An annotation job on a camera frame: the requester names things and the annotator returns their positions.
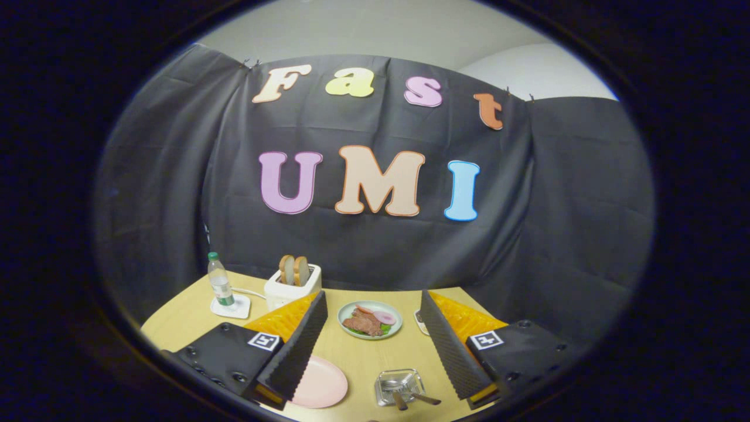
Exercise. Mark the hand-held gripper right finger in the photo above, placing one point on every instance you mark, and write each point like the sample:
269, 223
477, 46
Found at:
448, 346

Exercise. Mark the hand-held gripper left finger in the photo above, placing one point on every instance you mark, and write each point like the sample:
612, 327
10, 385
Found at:
299, 346

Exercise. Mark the white divided seasoning dish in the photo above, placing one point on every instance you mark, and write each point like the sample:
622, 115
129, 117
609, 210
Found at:
419, 319

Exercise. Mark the pink plate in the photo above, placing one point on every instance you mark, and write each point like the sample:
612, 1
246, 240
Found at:
322, 384

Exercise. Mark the light green plate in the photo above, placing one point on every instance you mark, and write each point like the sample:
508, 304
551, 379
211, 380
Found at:
342, 319

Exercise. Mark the white toaster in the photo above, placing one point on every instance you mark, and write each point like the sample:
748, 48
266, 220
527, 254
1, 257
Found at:
281, 296

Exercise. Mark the green lettuce leaf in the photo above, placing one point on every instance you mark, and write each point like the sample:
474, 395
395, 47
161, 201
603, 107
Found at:
386, 330

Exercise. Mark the brown meat slices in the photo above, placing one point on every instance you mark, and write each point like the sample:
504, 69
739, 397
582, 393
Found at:
363, 323

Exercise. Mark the pink ham slice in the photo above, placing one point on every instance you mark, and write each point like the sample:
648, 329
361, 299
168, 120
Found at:
385, 317

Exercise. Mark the white square coaster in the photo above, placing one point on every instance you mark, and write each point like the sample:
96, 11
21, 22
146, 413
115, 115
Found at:
240, 308

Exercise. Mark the toasted bread slice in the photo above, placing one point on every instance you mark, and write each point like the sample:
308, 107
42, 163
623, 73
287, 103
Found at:
286, 269
302, 271

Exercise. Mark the red vegetable slice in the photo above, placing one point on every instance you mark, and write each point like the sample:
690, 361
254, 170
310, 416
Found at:
364, 309

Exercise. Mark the clear plastic water bottle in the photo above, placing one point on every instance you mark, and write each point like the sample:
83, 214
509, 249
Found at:
221, 284

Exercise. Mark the black backdrop cloth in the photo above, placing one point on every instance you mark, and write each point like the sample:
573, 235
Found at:
527, 205

